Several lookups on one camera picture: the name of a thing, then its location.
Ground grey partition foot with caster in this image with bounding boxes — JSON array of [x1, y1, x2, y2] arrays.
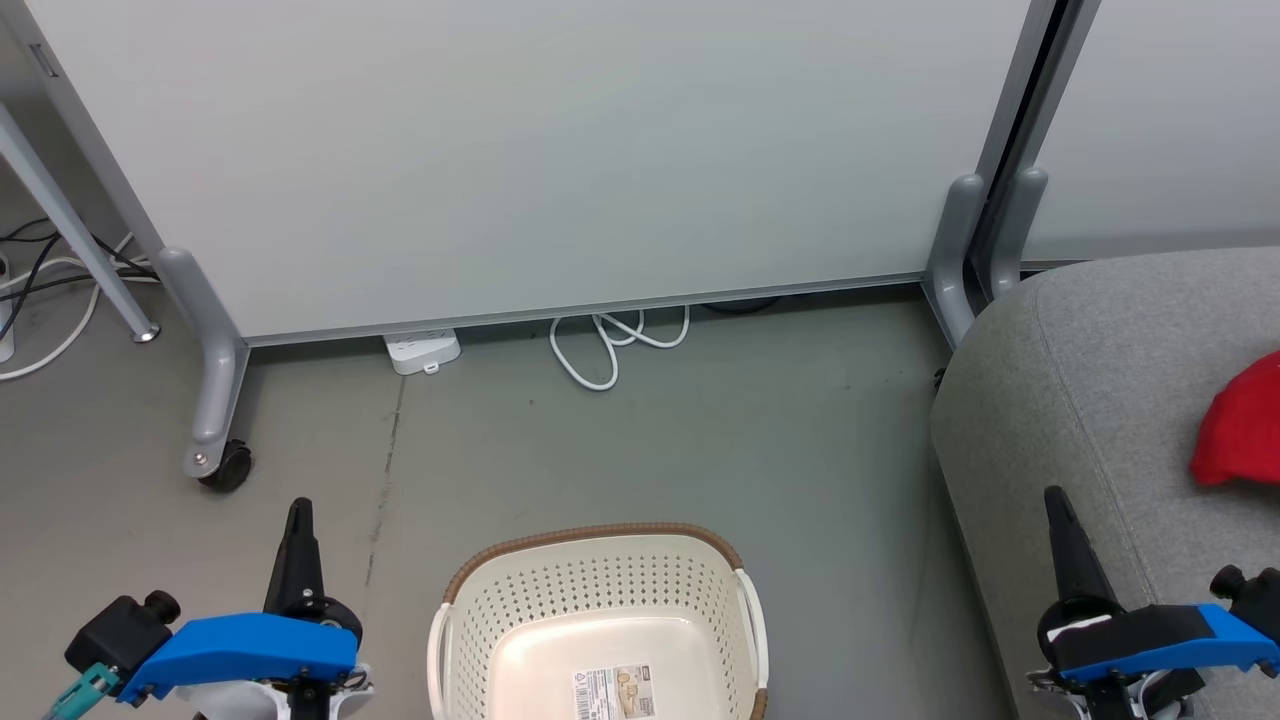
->
[[154, 246, 250, 480]]

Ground printed label in basket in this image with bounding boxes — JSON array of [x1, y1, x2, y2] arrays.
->
[[571, 662, 657, 720]]

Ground white looped floor cable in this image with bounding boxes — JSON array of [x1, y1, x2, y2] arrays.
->
[[548, 304, 692, 392]]

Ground grey metal table leg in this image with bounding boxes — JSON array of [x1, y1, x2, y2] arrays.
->
[[0, 100, 162, 345]]

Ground white power strip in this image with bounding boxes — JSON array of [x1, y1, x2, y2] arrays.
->
[[382, 329, 463, 377]]

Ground large white partition panel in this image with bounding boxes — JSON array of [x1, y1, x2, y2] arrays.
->
[[20, 0, 1063, 347]]

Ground plain red garment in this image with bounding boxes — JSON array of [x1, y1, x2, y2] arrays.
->
[[1189, 349, 1280, 489]]

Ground cream perforated laundry basket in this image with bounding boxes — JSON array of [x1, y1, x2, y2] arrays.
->
[[426, 521, 770, 720]]

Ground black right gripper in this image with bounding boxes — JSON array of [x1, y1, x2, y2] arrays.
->
[[1036, 486, 1280, 670]]

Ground black caster wheel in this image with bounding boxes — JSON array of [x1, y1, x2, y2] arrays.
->
[[197, 439, 254, 494]]

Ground grey fabric sofa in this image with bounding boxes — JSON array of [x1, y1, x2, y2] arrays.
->
[[929, 247, 1280, 720]]

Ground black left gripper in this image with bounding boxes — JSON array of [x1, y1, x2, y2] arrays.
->
[[64, 496, 328, 683]]

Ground black floor cables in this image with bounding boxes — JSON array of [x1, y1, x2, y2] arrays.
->
[[0, 217, 157, 316]]

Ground small white partition panel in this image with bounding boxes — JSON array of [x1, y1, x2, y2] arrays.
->
[[1020, 0, 1280, 267]]

